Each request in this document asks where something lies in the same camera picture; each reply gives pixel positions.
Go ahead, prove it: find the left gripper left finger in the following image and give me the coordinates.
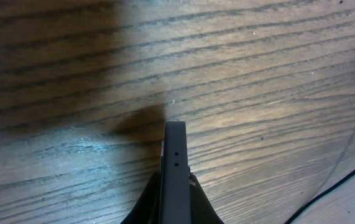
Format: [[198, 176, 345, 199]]
[[121, 172, 160, 224]]

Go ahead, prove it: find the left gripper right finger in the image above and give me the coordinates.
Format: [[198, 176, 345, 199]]
[[189, 172, 224, 224]]

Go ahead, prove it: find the blue Galaxy smartphone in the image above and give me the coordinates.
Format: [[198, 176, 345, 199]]
[[159, 121, 191, 224]]

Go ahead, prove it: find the black charging cable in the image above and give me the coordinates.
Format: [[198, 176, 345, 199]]
[[284, 154, 355, 224]]

